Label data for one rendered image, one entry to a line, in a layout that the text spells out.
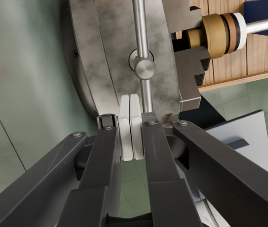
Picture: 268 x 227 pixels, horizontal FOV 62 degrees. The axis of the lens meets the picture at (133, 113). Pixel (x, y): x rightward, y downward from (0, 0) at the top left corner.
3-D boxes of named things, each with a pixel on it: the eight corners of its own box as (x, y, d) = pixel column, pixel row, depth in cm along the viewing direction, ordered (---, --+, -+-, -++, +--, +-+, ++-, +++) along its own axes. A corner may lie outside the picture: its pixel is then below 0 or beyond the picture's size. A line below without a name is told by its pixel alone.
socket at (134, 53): (127, 48, 32) (127, 49, 30) (150, 46, 32) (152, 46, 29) (130, 71, 33) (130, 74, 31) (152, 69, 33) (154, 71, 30)
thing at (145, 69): (132, 52, 32) (133, 59, 21) (147, 50, 32) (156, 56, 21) (134, 67, 33) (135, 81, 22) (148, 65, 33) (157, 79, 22)
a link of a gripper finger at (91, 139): (120, 165, 13) (70, 170, 13) (123, 132, 18) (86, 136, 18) (117, 142, 13) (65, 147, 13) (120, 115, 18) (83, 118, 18)
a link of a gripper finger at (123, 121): (133, 161, 15) (122, 161, 15) (132, 124, 22) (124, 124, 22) (128, 119, 14) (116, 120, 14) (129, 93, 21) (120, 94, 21)
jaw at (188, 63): (148, 72, 46) (161, 124, 40) (146, 56, 41) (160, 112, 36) (202, 60, 45) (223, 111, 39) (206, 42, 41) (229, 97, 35)
